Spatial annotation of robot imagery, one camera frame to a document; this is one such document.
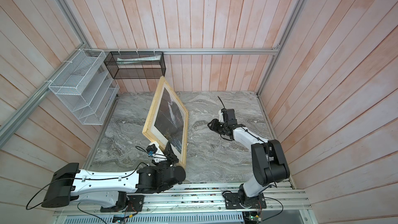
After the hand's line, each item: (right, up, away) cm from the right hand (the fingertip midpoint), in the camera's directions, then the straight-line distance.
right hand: (210, 124), depth 93 cm
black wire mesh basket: (-50, +40, +11) cm, 64 cm away
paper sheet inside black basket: (-46, +39, -3) cm, 60 cm away
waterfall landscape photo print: (-23, +3, -12) cm, 26 cm away
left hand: (-21, -8, -21) cm, 31 cm away
